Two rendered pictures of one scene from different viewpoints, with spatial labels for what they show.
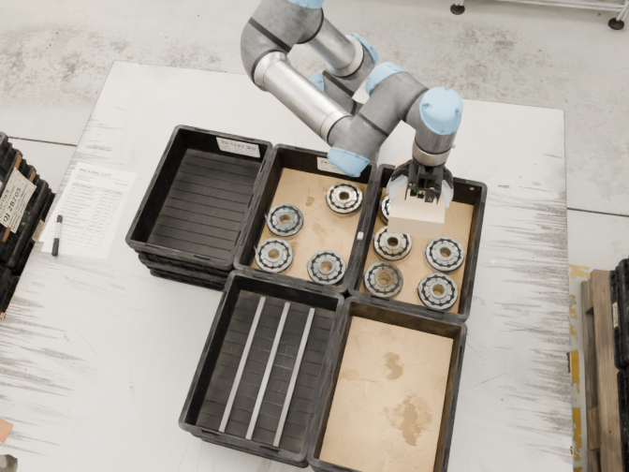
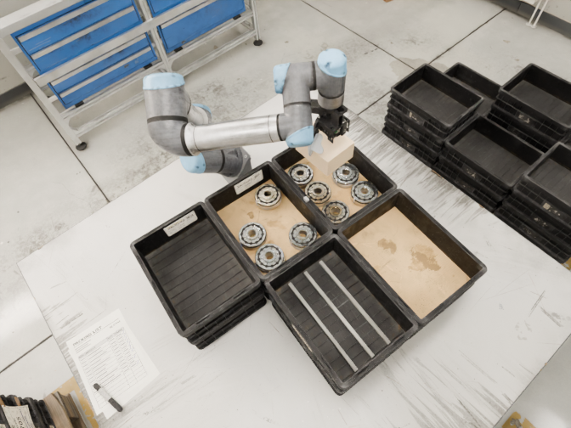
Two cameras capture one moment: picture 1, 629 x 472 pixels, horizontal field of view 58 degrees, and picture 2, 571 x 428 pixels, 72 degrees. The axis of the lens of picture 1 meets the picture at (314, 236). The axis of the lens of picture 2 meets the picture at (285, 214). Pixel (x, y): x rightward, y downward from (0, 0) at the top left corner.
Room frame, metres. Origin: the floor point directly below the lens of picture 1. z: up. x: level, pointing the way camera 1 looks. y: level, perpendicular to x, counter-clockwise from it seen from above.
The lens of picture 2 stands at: (0.21, 0.49, 2.12)
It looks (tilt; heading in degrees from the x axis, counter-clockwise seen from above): 59 degrees down; 312
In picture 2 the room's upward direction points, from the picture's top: 7 degrees counter-clockwise
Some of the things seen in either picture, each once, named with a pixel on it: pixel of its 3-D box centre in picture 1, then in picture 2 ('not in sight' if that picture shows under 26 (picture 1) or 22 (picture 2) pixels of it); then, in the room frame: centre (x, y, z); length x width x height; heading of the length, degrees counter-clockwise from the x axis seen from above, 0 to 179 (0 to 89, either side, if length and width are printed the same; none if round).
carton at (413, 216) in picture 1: (417, 198); (324, 145); (0.66, -0.25, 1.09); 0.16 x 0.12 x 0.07; 166
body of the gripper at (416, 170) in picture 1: (426, 171); (331, 117); (0.63, -0.24, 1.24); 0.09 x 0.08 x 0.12; 166
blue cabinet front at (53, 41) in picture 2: not in sight; (93, 48); (2.53, -0.49, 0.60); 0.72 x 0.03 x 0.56; 76
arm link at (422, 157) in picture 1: (433, 146); (331, 95); (0.64, -0.25, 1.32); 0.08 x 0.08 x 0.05
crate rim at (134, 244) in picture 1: (202, 192); (193, 263); (0.83, 0.30, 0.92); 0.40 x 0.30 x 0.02; 161
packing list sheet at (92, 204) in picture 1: (88, 208); (110, 360); (0.94, 0.71, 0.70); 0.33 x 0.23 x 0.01; 166
